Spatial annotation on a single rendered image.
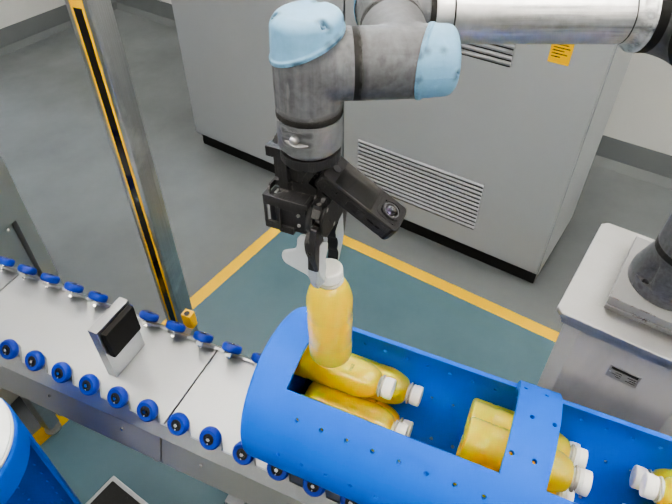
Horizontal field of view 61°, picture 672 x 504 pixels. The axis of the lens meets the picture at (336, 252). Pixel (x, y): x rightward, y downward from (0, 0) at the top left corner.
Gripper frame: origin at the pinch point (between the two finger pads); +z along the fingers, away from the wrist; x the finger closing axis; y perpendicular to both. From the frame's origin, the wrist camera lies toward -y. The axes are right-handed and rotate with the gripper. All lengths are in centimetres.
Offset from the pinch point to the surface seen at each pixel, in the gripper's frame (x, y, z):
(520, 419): -0.9, -30.5, 19.6
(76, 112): -193, 275, 142
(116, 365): 3, 50, 47
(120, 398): 10, 43, 46
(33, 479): 23, 69, 79
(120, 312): -3, 50, 35
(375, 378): -5.4, -6.3, 29.7
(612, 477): -11, -50, 42
